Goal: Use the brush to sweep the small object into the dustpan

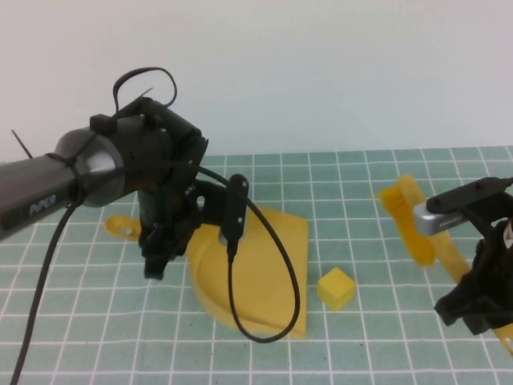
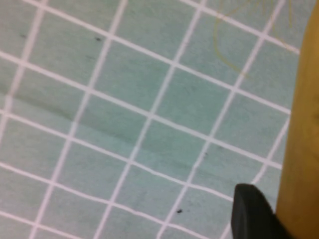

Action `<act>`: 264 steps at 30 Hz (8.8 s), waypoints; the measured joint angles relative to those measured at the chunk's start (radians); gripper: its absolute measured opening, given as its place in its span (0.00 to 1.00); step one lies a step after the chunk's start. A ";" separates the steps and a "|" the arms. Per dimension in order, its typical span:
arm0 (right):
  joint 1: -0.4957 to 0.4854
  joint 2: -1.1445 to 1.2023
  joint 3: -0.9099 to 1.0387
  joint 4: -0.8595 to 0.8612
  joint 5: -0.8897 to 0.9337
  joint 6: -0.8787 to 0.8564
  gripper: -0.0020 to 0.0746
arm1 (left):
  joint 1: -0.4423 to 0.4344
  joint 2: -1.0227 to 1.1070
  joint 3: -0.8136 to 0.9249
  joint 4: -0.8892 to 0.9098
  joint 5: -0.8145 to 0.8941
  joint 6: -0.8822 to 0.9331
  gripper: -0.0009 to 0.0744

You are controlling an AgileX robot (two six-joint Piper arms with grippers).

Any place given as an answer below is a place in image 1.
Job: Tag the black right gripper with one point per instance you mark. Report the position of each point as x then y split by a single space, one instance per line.
495 268

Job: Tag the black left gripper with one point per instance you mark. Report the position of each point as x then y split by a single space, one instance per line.
172 208

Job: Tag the yellow plastic dustpan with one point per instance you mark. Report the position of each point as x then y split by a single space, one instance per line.
260 280

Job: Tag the yellow hand brush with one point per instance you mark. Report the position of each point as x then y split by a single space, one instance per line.
409 224

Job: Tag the small yellow cube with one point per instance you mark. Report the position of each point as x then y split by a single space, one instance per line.
336 290

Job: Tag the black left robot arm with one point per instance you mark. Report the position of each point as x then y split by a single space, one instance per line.
32 192

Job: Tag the green white-grid tablecloth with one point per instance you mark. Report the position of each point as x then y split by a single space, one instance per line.
120 341

